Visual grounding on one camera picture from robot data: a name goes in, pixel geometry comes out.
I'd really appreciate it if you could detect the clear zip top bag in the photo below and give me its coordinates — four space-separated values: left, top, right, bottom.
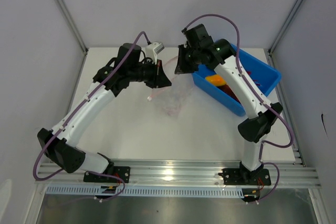
148 56 194 118

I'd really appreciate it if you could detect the blue plastic bin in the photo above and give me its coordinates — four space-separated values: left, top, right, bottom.
198 39 283 119

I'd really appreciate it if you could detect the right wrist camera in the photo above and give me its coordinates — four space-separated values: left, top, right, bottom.
182 24 212 48

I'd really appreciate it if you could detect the yellow orange toy fruit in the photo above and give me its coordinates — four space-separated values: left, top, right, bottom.
205 74 227 87

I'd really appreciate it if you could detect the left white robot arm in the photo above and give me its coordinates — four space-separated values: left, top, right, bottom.
37 42 172 182

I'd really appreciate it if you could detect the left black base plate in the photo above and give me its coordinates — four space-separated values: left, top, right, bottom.
83 166 131 184

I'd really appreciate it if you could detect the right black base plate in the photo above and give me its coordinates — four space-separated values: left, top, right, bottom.
218 167 271 186

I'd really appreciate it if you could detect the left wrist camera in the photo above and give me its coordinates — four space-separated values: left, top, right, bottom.
145 41 164 60

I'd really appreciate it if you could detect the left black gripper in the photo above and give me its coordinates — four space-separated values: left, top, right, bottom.
128 58 172 89

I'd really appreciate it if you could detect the slotted cable duct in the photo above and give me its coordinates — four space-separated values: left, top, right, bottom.
46 185 244 198

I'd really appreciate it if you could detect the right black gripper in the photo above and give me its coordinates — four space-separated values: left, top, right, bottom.
175 44 201 74

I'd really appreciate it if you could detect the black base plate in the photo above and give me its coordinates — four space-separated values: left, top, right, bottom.
83 166 131 184
218 167 271 186

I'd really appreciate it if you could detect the aluminium rail frame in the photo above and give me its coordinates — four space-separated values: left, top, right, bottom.
35 159 321 188

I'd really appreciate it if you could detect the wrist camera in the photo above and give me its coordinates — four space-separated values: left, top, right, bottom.
182 24 212 48
145 41 164 60

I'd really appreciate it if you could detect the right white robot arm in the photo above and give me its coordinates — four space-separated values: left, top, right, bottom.
175 39 282 184

